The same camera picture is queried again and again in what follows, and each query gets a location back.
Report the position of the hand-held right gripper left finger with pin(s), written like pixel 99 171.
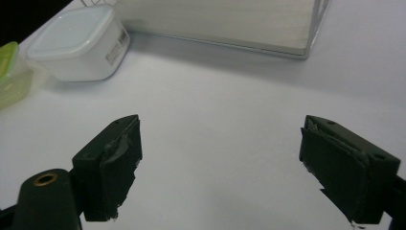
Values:
pixel 108 172

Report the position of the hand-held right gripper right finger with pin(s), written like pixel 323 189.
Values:
pixel 341 172

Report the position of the white lidded plastic container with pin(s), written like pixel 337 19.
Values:
pixel 76 48

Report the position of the green lidded plastic container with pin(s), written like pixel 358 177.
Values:
pixel 11 80

